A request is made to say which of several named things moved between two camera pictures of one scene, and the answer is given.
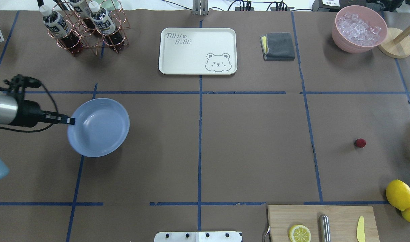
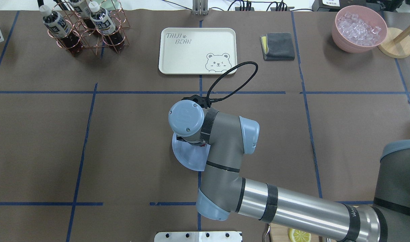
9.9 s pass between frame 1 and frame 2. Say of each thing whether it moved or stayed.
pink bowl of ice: stayed
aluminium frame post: stayed
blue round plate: moved
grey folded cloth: stayed
